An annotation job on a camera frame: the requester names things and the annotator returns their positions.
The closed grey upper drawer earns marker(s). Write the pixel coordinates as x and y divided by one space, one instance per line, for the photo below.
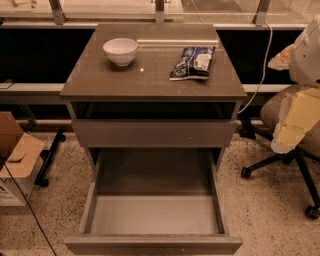
153 134

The blue chip bag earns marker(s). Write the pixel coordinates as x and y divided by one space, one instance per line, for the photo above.
195 63

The cardboard box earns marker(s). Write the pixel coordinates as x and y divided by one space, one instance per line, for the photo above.
21 153

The brown office chair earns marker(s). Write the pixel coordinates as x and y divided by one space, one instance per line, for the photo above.
309 147

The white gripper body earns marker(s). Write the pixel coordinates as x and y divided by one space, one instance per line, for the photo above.
306 60

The white ceramic bowl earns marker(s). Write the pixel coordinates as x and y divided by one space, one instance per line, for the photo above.
121 51

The open grey lower drawer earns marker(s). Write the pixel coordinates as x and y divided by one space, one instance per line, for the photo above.
154 201

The black metal stand foot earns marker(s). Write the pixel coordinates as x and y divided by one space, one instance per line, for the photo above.
46 156

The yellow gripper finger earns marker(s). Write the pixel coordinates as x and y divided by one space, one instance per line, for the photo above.
299 113
281 60

